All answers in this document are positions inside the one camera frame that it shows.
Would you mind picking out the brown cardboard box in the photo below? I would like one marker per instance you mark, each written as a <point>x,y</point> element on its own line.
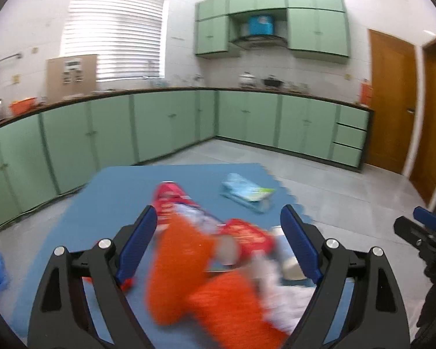
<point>54,80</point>

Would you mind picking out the brown wooden door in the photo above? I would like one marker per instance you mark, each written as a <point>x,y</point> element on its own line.
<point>392,98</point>
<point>434,116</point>

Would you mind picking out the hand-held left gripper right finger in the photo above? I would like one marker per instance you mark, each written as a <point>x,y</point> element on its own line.
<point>298,240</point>

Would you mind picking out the grey range hood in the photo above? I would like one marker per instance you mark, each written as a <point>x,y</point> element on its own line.
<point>258,42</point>

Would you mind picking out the red gold-printed packet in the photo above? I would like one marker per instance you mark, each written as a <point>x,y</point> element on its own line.
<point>247,232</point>

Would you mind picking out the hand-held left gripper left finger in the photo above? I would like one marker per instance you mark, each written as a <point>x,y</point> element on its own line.
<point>140,240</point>

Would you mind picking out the metal towel bar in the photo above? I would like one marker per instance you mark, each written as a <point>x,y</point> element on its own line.
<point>9,58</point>

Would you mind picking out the black pot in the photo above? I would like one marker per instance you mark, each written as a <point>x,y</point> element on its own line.
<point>272,82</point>

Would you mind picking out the light blue milk carton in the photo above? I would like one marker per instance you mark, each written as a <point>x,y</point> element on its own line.
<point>239,187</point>

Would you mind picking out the orange bag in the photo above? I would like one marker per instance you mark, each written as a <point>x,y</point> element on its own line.
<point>366,92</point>

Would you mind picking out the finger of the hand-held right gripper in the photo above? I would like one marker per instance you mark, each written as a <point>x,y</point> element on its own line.
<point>427,218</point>
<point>410,231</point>

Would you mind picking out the green wall cabinets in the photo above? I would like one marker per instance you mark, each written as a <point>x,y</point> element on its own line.
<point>312,25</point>

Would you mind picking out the blue foam mat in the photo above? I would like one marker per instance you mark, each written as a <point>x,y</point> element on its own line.
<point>123,189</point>

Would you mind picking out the white cloth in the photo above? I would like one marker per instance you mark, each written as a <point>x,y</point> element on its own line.
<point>287,301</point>

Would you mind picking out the orange fuzzy cloth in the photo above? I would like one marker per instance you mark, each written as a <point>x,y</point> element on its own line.
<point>181,261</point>

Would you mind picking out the orange plastic basin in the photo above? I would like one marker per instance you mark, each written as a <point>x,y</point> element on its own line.
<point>21,106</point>

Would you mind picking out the red and silver snack bag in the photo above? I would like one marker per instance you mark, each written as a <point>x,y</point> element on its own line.
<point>170,196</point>

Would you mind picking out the white window blind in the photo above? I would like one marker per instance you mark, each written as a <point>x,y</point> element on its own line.
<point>112,25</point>

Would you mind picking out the green base cabinets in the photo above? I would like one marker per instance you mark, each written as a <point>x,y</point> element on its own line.
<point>112,127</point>

